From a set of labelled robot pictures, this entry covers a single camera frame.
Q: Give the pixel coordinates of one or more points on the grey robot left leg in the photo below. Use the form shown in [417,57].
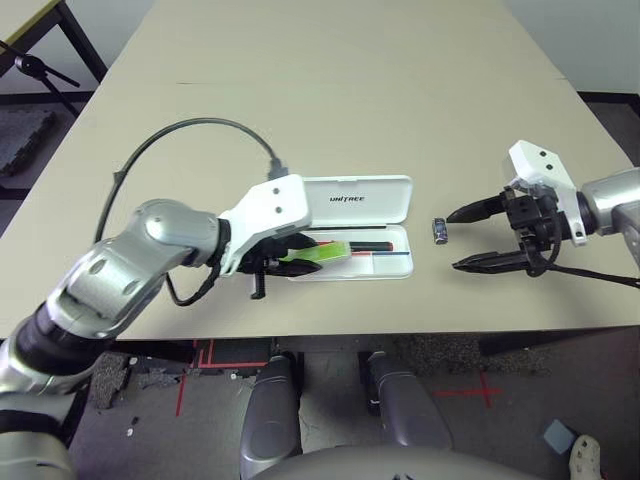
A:
[272,415]

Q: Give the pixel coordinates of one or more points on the black table leg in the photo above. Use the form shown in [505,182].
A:
[160,350]

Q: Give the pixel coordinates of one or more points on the beige side table black frame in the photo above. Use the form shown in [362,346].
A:
[30,20]

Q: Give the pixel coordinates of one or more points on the small dark eraser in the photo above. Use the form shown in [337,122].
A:
[440,230]

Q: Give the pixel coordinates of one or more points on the grey robot right leg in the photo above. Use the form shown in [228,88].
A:
[405,405]

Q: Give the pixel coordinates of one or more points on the red and blue pencil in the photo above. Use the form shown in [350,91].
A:
[395,253]

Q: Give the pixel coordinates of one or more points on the black tripod stand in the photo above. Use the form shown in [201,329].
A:
[27,64]

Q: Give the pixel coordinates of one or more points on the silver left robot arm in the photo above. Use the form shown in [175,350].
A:
[125,265]

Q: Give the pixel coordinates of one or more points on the white shoe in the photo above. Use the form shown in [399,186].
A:
[585,457]

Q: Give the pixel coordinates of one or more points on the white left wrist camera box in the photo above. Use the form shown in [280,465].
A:
[280,200]

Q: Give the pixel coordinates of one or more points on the grey robot torso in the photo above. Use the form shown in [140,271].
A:
[390,465]

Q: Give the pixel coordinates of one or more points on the red and black marker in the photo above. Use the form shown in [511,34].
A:
[372,246]

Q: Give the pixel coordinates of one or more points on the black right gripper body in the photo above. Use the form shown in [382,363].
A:
[532,215]

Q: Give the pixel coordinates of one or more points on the grey robot leg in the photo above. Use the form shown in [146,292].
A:
[272,415]
[405,405]

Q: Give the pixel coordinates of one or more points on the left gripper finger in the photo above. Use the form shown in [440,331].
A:
[302,240]
[297,269]

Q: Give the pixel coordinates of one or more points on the green highlighter pen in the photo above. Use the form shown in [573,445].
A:
[325,251]

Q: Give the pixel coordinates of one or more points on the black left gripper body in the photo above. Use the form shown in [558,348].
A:
[260,257]

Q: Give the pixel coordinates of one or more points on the black foam floor mat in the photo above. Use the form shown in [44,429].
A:
[22,140]

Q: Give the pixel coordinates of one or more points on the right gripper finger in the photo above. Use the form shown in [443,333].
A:
[480,211]
[495,261]

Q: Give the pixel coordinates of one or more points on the white plastic pencil case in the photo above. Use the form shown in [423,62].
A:
[370,200]

